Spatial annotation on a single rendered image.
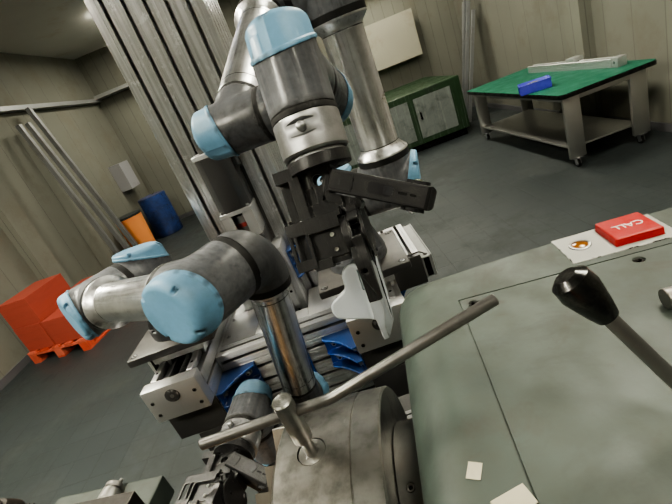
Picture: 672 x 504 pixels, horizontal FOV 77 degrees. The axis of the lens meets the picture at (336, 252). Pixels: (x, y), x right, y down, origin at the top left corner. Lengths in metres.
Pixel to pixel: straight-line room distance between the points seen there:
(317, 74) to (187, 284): 0.35
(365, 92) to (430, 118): 6.14
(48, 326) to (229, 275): 4.63
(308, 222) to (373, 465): 0.26
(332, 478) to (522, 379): 0.22
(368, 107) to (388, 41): 7.85
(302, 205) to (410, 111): 6.51
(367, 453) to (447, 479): 0.10
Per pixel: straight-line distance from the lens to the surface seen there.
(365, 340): 0.94
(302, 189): 0.46
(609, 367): 0.49
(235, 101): 0.60
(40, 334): 5.38
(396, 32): 8.78
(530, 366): 0.50
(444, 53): 9.29
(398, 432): 0.56
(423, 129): 7.01
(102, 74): 9.71
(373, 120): 0.91
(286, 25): 0.48
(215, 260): 0.67
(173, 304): 0.65
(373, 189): 0.44
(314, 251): 0.44
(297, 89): 0.45
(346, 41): 0.90
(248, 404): 0.85
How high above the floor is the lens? 1.59
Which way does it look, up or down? 22 degrees down
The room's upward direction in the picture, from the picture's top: 22 degrees counter-clockwise
